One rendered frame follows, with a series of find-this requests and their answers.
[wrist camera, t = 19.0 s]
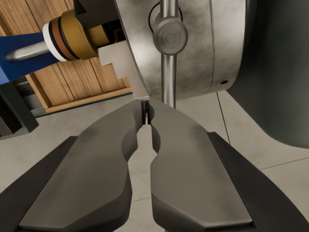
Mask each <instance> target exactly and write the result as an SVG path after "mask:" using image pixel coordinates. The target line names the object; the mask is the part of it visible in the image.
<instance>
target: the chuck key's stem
mask: <svg viewBox="0 0 309 232"><path fill-rule="evenodd" d="M153 40H154V45H155V47H156V49H157V50H158V51H159V52H160V53H162V54H164V55H167V56H173V55H176V54H179V53H180V52H181V51H182V50H183V49H184V48H185V47H186V45H187V42H188V31H187V28H186V27H185V25H184V24H183V23H182V21H181V20H180V19H179V18H177V17H173V16H168V17H163V18H160V13H158V15H157V17H156V19H155V21H154V36H153Z"/></svg>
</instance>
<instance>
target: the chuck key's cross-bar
mask: <svg viewBox="0 0 309 232"><path fill-rule="evenodd" d="M168 16H173V17H177V18H178V0H160V18H163V17H168ZM176 70H177V55H173V56H167V55H164V54H162V53H161V88H162V102H163V103H165V104H166V105H168V106H170V107H172V108H174V109H176Z"/></svg>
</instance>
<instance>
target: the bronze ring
mask: <svg viewBox="0 0 309 232"><path fill-rule="evenodd" d="M48 31H49V36H50V39H51V41H52V43H53V45H54V47H55V49H56V50H57V52H58V53H59V54H60V55H61V56H62V57H63V58H64V59H66V60H67V61H75V60H79V59H82V60H87V59H90V58H94V57H97V58H99V56H98V53H97V48H101V47H104V46H108V45H111V44H114V43H115V36H114V31H113V28H112V25H111V22H107V23H104V24H101V25H98V26H95V27H92V28H89V29H85V28H84V27H83V26H82V24H81V23H80V22H79V21H78V20H77V18H76V17H75V15H74V9H71V10H68V11H66V12H63V13H62V15H61V16H59V17H56V18H54V19H53V20H51V21H50V22H49V24H48Z"/></svg>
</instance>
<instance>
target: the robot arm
mask: <svg viewBox="0 0 309 232"><path fill-rule="evenodd" d="M146 116H147V119H148V125H149V124H150V125H151V129H152V145H153V149H154V151H155V152H156V153H157V155H156V157H155V158H154V160H153V161H152V162H151V165H150V188H151V200H152V212H153V219H154V221H155V222H156V223H157V224H158V225H159V226H161V227H162V228H164V229H165V230H167V231H168V232H309V222H308V221H307V220H306V218H305V217H304V216H303V214H302V213H301V212H300V211H299V210H298V208H297V207H296V206H295V205H294V204H293V202H292V201H291V200H290V199H289V198H288V197H287V196H286V195H285V194H284V192H283V191H282V190H281V189H280V188H279V187H278V186H277V185H276V184H275V183H274V182H272V181H271V180H270V179H269V178H268V177H267V176H266V175H265V174H264V173H262V172H261V171H260V170H259V169H258V168H256V167H255V166H254V165H253V164H252V163H251V162H250V161H248V160H247V159H246V158H245V157H244V156H242V155H241V154H240V153H239V152H238V151H237V150H236V149H235V148H234V147H232V146H231V145H230V144H229V143H228V142H226V141H225V140H224V139H223V138H222V137H221V136H219V135H218V134H217V133H216V132H208V131H207V130H206V129H204V128H203V127H202V126H201V125H200V124H199V123H198V122H196V121H195V120H193V119H192V118H190V117H189V116H187V115H186V114H184V113H182V112H180V111H178V110H176V109H174V108H172V107H170V106H168V105H166V104H165V103H163V102H161V101H159V100H157V99H150V100H142V99H135V100H133V101H131V102H129V103H127V104H126V105H124V106H122V107H120V108H118V109H116V110H114V111H112V112H110V113H109V114H107V115H105V116H103V117H102V118H100V119H98V120H97V121H95V122H94V123H93V124H92V125H90V126H89V127H88V128H86V129H85V130H84V131H83V132H82V133H80V134H79V135H78V136H69V137H68V138H67V139H66V140H65V141H64V142H62V143H61V144H60V145H59V146H57V147H56V148H55V149H54V150H52V151H51V152H50V153H49V154H47V155H46V156H45V157H44V158H42V159H41V160H40V161H39V162H37V163H36V164H35V165H34V166H33V167H31V168H30V169H29V170H28V171H26V172H25V173H24V174H23V175H21V176H20V177H19V178H18V179H16V180H15V181H14V182H13V183H11V184H10V185H9V186H8V187H7V188H6V189H5V190H4V191H3V192H1V193H0V232H113V231H115V230H116V229H118V228H120V227H121V226H123V225H124V224H125V223H126V222H127V220H128V218H129V214H130V208H131V201H132V185H131V179H130V174H129V168H128V161H129V159H130V157H131V156H132V154H133V153H134V152H135V151H136V150H137V148H138V144H137V132H138V131H139V129H140V128H141V127H142V126H143V125H145V123H146Z"/></svg>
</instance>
